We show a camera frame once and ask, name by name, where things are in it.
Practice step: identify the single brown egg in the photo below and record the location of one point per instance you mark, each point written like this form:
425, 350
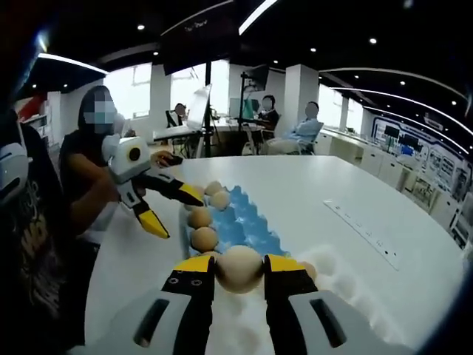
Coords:
238, 270

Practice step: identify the black light stand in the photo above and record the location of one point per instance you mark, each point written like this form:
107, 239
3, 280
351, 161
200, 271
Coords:
208, 140

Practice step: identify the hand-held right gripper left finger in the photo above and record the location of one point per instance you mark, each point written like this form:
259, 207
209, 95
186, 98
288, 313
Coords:
196, 296

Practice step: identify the blue egg tray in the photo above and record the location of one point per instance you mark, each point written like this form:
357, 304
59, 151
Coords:
251, 229

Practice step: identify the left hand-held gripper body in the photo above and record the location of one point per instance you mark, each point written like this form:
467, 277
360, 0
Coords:
125, 162

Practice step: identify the curved white ceiling light strip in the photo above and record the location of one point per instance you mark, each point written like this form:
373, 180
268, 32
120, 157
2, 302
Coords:
256, 16

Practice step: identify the black computer mouse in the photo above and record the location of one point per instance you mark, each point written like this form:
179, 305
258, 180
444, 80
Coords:
174, 161

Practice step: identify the blue framed display wall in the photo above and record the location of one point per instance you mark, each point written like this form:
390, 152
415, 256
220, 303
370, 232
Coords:
406, 144

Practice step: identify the black hanging ceiling sign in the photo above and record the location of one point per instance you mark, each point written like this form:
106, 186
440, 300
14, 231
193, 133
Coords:
192, 51

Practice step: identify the black stand with monitor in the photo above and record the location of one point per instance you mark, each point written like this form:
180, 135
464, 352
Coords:
242, 111

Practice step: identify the white table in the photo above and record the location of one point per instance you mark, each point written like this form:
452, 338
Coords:
314, 192

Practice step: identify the white reflector panel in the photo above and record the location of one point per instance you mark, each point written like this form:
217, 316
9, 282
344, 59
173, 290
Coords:
197, 107

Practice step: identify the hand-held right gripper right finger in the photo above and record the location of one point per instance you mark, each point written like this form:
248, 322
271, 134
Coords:
288, 296

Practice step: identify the grey office chair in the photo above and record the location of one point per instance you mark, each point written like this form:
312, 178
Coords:
316, 138

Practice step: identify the white table socket strip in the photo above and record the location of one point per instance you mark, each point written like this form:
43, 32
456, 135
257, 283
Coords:
364, 231

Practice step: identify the row of white cabinets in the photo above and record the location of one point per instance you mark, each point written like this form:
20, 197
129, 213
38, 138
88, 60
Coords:
384, 162

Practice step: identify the white foam egg holder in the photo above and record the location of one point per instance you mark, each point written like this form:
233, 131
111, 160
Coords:
351, 296

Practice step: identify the white chest device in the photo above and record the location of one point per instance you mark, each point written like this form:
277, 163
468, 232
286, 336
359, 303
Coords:
11, 166

